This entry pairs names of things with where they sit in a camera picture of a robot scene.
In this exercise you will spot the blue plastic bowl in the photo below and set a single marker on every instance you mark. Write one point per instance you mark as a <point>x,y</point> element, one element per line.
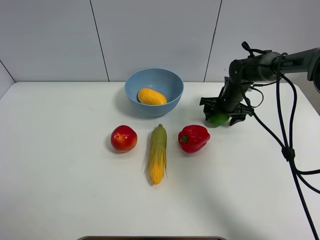
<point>164,81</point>

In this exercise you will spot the red apple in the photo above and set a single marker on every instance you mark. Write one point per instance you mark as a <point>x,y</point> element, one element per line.
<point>123,138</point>

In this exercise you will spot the green lime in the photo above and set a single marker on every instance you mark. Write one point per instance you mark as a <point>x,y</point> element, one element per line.
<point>218,119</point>

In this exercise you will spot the yellow mango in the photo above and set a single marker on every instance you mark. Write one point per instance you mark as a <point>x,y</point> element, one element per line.
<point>149,96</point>

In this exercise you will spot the corn cob with husk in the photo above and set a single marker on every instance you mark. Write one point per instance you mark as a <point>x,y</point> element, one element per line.
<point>157,158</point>

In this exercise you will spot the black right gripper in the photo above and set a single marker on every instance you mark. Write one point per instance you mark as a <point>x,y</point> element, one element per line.
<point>229,102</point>

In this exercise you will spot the red bell pepper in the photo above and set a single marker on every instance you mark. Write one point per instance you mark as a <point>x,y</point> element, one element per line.
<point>193,137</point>

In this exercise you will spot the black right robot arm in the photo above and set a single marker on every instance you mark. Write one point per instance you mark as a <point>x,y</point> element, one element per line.
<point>242,73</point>

